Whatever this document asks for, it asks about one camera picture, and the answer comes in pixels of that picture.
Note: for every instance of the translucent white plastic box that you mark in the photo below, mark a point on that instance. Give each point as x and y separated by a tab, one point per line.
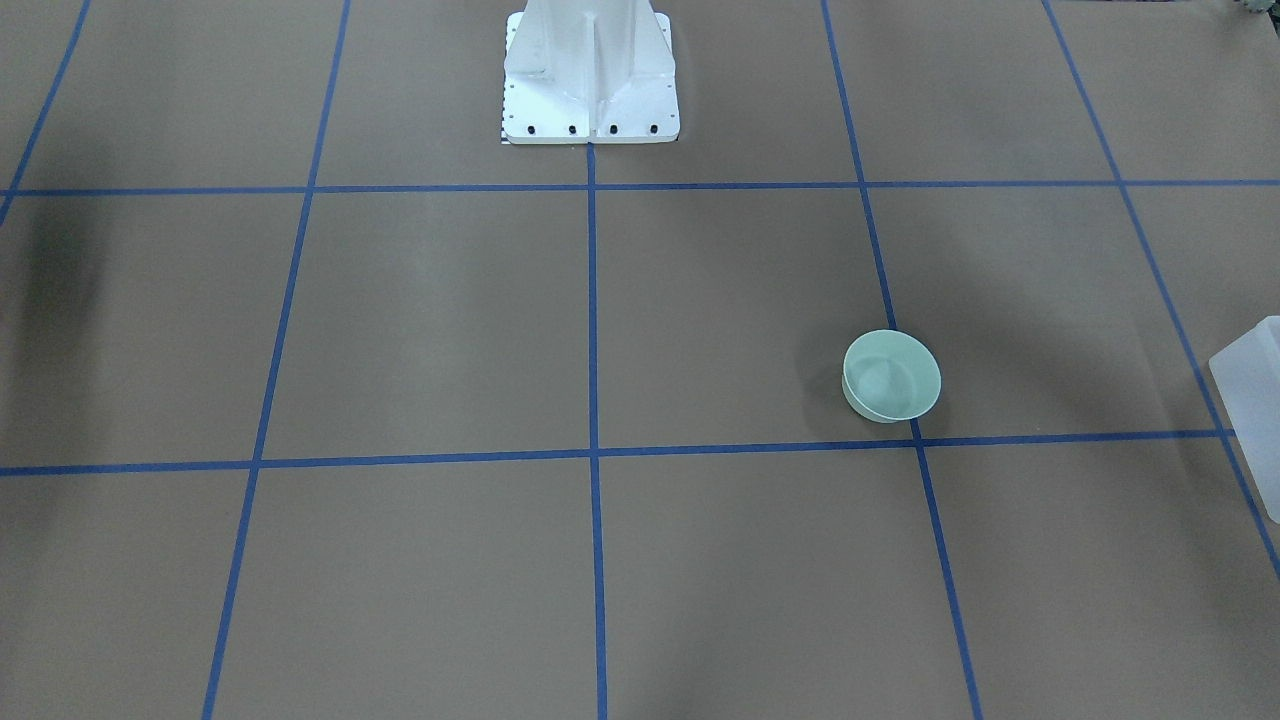
1247	374

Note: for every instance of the mint green bowl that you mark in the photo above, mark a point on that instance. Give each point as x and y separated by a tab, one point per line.
889	376

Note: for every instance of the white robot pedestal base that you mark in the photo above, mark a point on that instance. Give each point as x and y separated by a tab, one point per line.
579	72

